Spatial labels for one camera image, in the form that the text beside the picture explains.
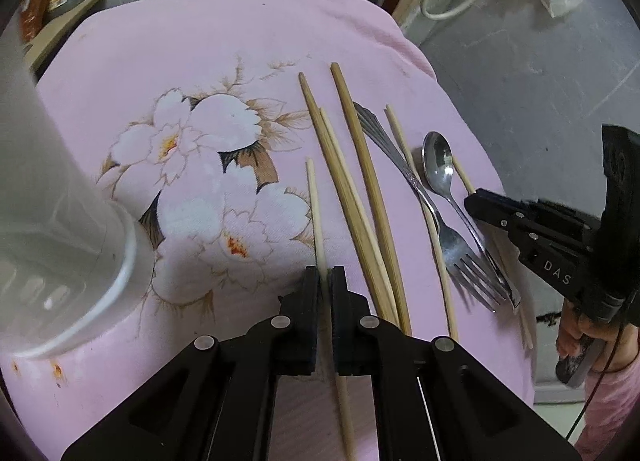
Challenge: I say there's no wooden shelf board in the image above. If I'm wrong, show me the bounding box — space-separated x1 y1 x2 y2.
25 0 107 74

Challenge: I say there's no translucent white plastic container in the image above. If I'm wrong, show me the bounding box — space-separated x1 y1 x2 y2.
0 16 156 359

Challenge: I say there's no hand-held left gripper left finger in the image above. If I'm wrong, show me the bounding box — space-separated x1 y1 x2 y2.
60 266 321 461

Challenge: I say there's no person's right hand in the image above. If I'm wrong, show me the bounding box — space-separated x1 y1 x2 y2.
556 302 640 373

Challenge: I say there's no silver metal fork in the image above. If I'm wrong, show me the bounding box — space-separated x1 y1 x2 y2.
353 101 511 314

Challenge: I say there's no thin black cable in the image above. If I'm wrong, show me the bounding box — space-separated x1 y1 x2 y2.
566 323 630 441

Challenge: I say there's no pink floral blanket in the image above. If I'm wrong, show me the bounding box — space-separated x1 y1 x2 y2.
0 0 538 461

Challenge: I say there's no silver metal spoon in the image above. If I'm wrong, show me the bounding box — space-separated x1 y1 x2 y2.
422 131 513 294

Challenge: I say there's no wide brown bamboo chopstick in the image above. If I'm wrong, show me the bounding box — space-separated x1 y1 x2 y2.
330 62 412 337

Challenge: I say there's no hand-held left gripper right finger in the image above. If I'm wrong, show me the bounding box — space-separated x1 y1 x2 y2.
330 266 582 461

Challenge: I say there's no thin pale wooden chopstick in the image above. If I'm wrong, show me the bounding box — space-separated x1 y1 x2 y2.
305 158 357 461

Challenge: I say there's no person's right forearm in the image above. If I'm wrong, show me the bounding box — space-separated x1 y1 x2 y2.
575 356 640 453

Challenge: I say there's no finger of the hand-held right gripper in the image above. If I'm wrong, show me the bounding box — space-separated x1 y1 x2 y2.
464 197 532 248
477 187 597 243

